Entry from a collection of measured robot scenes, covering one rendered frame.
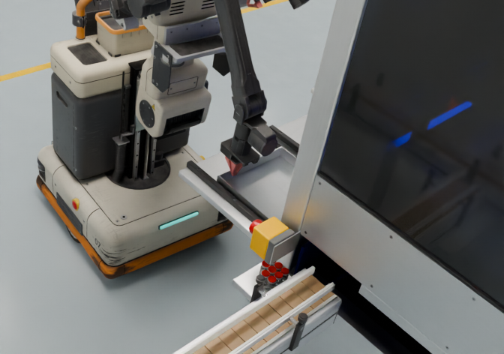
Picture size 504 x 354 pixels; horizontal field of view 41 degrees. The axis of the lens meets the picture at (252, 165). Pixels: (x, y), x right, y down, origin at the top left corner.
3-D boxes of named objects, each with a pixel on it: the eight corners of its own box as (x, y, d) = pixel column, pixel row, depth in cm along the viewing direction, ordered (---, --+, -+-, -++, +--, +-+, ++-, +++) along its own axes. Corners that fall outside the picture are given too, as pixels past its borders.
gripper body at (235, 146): (242, 168, 188) (247, 148, 183) (219, 147, 192) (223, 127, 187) (259, 160, 191) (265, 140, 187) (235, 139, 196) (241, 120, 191)
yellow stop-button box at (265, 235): (289, 253, 167) (295, 232, 163) (268, 265, 163) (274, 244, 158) (268, 235, 171) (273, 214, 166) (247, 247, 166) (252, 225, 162)
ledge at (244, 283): (306, 295, 170) (307, 290, 169) (270, 320, 162) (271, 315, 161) (268, 262, 177) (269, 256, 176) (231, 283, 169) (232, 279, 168)
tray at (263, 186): (362, 218, 193) (365, 209, 191) (299, 256, 178) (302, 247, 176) (280, 154, 211) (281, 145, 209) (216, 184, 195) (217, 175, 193)
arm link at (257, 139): (259, 91, 183) (235, 101, 178) (289, 115, 177) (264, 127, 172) (253, 125, 191) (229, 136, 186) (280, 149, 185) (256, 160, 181)
